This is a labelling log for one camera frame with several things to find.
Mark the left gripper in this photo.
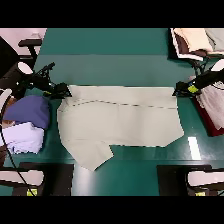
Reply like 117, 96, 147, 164
49, 82, 73, 100

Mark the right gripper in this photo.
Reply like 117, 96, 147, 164
171, 80, 201, 99

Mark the cream shirt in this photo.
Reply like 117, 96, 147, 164
56, 84, 185, 172

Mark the pale pink knitted garment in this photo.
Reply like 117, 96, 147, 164
195, 82, 224, 131

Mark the purple garment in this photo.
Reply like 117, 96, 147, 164
2, 95, 52, 131

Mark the black garment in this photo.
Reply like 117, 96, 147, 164
167, 28, 189, 61

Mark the red garment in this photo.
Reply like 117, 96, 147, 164
192, 97, 224, 138

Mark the brown garment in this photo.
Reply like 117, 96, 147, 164
174, 32, 208, 58

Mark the cream folded garment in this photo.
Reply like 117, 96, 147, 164
172, 28, 214, 54

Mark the grey garment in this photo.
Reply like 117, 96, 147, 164
204, 28, 224, 52

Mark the white garment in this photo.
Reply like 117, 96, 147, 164
0, 121, 46, 155

